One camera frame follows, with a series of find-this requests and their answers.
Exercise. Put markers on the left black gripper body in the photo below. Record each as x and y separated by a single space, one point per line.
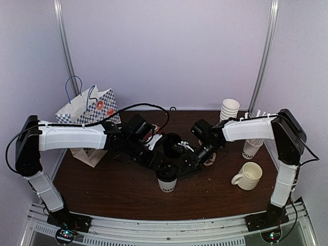
141 158

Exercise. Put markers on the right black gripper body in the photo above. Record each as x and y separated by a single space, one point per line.
199 160

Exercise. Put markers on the black plastic cup lid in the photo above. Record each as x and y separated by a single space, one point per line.
167 175

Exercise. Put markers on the white paper coffee cup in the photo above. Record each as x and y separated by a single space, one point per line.
167 186

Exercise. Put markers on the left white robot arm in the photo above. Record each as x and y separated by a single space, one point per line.
38 136

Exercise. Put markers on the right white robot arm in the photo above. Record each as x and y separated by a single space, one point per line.
282 127

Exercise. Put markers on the brown cardboard cup carrier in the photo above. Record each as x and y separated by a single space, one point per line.
206 153

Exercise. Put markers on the stack of black lids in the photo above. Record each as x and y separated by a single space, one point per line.
171 140

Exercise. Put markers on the white ceramic mug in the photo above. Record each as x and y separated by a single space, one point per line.
248 177

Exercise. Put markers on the white cup holding straws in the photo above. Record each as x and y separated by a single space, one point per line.
251 147

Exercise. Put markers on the stack of white paper cups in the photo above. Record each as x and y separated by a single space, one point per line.
229 109

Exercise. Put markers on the bundle of white wrapped straws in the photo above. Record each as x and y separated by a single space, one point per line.
257 115

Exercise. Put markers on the blue checkered paper bag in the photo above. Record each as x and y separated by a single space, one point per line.
88 107

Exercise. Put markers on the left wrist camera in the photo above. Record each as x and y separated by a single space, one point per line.
151 140

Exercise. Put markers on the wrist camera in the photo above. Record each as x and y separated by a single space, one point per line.
183 147
151 140

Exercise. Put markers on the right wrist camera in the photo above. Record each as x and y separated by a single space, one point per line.
183 147

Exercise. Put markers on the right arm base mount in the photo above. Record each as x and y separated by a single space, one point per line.
270 229

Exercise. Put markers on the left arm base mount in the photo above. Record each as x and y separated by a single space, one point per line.
71 228

